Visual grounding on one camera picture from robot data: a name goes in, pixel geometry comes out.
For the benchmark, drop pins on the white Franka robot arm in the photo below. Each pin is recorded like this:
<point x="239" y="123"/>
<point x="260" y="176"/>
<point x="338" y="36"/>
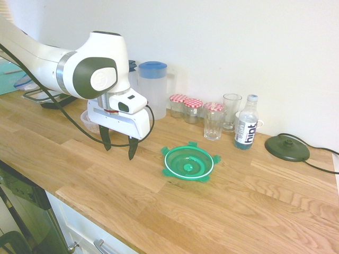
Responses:
<point x="79" y="53"/>

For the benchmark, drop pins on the green round container lid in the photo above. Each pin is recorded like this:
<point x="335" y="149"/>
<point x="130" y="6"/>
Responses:
<point x="189" y="164"/>

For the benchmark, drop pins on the teal board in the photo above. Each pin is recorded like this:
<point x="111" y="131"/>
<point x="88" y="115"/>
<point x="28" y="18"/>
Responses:
<point x="8" y="76"/>

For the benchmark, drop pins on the metal cabinet knob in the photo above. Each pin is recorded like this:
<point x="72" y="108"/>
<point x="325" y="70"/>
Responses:
<point x="72" y="247"/>

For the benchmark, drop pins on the dark kettle base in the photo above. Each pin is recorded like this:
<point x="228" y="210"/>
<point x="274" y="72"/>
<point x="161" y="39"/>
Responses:
<point x="286" y="149"/>

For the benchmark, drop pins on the hint water bottle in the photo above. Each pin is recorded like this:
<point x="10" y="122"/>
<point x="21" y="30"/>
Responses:
<point x="246" y="127"/>

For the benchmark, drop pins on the tall footed drinking glass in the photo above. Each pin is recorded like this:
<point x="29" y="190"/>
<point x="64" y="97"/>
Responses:
<point x="231" y="111"/>

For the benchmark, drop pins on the white mug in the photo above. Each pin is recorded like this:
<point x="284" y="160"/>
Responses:
<point x="260" y="123"/>

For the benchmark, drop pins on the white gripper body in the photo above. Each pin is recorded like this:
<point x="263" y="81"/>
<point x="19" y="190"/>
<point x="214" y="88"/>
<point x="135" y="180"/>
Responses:
<point x="124" y="124"/>

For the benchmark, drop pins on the faceted glass tumbler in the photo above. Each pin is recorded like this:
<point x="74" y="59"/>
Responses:
<point x="213" y="127"/>

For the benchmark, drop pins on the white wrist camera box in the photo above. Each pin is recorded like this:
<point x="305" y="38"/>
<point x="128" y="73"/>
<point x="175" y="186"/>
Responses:
<point x="129" y="101"/>

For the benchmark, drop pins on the glass jar red checked lid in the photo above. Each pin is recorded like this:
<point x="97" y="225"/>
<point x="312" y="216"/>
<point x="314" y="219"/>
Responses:
<point x="213" y="106"/>
<point x="192" y="111"/>
<point x="177" y="104"/>

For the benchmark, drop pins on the steel dishwasher front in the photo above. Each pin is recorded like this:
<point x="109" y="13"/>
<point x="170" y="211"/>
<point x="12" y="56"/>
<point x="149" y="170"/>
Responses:
<point x="29" y="206"/>

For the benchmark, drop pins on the clear pitcher with blue lid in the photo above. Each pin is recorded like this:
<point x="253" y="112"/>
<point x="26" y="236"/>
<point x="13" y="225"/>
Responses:
<point x="152" y="87"/>

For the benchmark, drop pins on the glass food container dark lid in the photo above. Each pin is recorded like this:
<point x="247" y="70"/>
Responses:
<point x="47" y="99"/>

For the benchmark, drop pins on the clear zip bag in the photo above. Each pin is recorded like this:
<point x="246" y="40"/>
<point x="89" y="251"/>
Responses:
<point x="25" y="83"/>

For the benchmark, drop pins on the clear plastic cereal bowl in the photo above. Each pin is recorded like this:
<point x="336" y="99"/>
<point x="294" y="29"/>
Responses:
<point x="86" y="120"/>

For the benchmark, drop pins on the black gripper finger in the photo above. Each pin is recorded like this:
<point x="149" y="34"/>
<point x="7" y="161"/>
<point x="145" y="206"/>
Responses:
<point x="105" y="137"/>
<point x="132" y="148"/>

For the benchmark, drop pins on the clear pitcher with dark lid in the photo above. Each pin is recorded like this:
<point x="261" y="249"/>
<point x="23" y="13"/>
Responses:
<point x="133" y="75"/>

